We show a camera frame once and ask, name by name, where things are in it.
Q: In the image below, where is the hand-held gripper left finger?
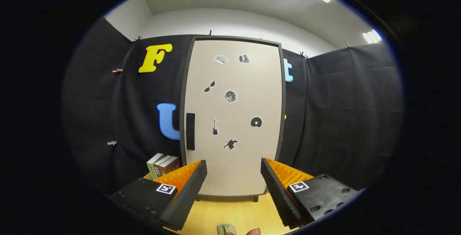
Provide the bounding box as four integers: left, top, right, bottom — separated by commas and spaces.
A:
108, 160, 208, 232

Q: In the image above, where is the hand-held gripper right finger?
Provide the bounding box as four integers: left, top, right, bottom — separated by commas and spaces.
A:
260, 158, 366, 230

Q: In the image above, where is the beige slipper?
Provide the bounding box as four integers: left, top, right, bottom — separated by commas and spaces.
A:
218, 223, 237, 235

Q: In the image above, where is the black door handle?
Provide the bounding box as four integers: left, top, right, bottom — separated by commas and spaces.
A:
186, 113, 196, 151

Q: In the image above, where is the brown spine book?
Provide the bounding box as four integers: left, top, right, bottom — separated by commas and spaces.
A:
158, 156, 181, 177

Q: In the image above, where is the dark spine book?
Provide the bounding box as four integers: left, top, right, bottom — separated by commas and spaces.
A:
153, 155, 173, 178

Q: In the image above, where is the grey cabinet body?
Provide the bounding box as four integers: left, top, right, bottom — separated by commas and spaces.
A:
179, 36, 287, 202

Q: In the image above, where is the black backdrop cloth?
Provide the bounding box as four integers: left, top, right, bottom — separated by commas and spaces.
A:
61, 16, 404, 196

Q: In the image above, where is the small ceiling light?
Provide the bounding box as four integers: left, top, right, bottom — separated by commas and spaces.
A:
362, 30, 382, 44

